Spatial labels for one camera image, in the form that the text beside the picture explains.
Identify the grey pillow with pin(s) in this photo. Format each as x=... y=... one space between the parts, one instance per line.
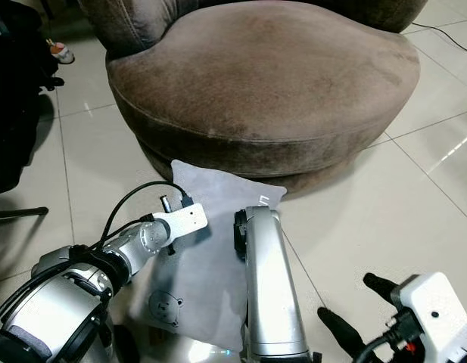
x=210 y=280

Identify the brown velvet round armchair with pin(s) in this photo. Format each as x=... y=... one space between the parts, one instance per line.
x=263 y=83

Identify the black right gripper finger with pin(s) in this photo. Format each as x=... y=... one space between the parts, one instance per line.
x=384 y=289
x=343 y=333

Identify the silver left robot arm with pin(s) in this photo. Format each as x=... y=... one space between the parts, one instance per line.
x=82 y=302

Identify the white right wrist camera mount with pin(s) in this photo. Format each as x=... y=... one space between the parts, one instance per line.
x=441 y=318

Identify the silver left robot leg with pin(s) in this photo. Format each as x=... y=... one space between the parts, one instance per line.
x=55 y=261

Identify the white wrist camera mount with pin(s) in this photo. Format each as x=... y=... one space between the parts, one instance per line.
x=184 y=219
x=441 y=318

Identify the silver robot waist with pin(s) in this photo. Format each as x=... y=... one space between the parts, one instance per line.
x=188 y=352

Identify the black bag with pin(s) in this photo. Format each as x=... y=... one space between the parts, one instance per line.
x=21 y=113

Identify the grey metal rod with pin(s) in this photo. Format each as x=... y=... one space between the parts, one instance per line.
x=17 y=215

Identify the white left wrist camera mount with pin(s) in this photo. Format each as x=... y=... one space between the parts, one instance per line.
x=184 y=219

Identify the small red white cup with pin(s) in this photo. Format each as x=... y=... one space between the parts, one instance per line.
x=63 y=53

